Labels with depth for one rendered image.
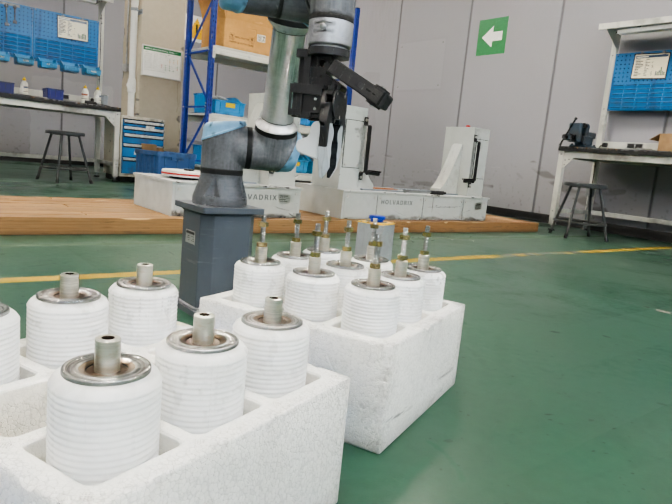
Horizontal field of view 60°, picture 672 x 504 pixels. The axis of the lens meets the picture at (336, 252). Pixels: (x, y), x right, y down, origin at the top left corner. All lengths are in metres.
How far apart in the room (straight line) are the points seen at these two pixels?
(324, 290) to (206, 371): 0.44
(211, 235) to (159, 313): 0.74
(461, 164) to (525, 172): 2.07
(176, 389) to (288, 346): 0.15
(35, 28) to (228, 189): 5.58
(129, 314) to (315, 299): 0.32
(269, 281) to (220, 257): 0.54
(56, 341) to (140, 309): 0.12
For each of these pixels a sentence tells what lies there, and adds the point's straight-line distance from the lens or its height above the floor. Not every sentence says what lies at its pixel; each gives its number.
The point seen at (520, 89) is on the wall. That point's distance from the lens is 6.92.
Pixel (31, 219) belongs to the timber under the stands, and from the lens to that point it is 2.87.
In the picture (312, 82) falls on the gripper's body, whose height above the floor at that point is 0.58.
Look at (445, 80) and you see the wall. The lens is 7.62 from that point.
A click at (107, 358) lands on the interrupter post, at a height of 0.27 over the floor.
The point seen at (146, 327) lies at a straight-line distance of 0.85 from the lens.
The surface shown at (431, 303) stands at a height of 0.19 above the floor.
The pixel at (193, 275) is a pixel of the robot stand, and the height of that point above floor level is 0.11.
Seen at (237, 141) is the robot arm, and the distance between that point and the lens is 1.60.
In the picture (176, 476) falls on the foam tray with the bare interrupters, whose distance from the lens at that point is 0.56.
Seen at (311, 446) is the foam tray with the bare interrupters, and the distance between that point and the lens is 0.73.
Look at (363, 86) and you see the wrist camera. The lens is 0.97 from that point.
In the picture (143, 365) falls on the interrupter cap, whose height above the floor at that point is 0.25.
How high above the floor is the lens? 0.46
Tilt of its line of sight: 9 degrees down
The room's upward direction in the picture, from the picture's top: 6 degrees clockwise
